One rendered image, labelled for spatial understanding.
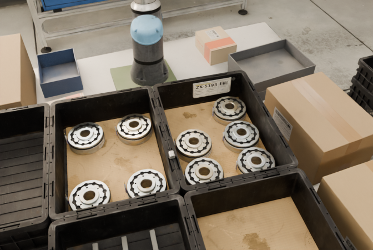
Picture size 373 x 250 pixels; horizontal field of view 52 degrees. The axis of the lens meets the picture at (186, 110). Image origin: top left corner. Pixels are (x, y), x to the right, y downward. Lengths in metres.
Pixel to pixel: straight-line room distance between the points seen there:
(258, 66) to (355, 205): 0.75
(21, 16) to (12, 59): 2.24
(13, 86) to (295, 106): 0.89
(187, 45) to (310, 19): 1.88
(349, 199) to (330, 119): 0.31
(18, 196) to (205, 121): 0.57
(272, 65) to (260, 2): 2.09
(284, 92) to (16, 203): 0.85
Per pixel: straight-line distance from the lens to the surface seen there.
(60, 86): 1.53
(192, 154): 1.05
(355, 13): 3.67
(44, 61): 1.70
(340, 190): 1.00
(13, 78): 1.36
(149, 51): 1.40
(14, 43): 1.53
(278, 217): 1.00
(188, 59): 1.65
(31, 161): 1.17
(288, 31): 3.24
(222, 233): 0.96
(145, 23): 1.41
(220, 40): 1.63
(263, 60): 1.57
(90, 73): 1.63
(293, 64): 1.58
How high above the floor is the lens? 1.67
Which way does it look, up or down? 44 degrees down
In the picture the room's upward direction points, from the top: 1 degrees counter-clockwise
